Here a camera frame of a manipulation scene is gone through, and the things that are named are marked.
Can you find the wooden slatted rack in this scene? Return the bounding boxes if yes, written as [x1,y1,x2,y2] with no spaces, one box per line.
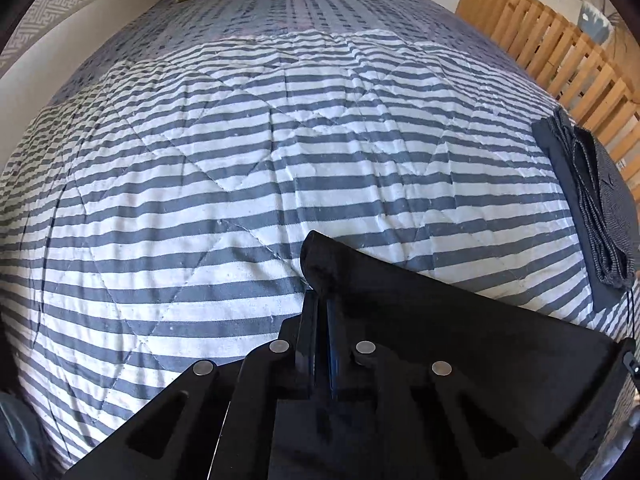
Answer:
[456,0,640,186]

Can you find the pale blue plant pot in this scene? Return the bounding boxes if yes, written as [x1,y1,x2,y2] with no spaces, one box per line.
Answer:
[576,2,615,47]

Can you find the folded dark grey pants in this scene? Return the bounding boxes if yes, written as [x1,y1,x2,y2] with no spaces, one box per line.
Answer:
[550,109,640,289]

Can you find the grey white striped quilt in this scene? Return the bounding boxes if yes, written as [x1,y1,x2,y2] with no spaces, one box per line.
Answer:
[0,29,640,471]

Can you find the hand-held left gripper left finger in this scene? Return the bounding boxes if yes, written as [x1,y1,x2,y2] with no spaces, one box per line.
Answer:
[62,291,319,480]

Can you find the black pants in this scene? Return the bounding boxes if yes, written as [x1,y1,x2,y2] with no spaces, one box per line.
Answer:
[299,230,637,480]
[531,117,623,311]

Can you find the grey patterned cloth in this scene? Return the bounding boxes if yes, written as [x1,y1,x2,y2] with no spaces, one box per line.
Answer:
[0,0,167,73]

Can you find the folded black pants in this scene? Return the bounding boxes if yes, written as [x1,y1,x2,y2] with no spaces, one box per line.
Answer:
[531,117,623,311]

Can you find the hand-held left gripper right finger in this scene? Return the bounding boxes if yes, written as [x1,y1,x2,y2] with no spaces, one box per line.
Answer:
[326,297,583,480]

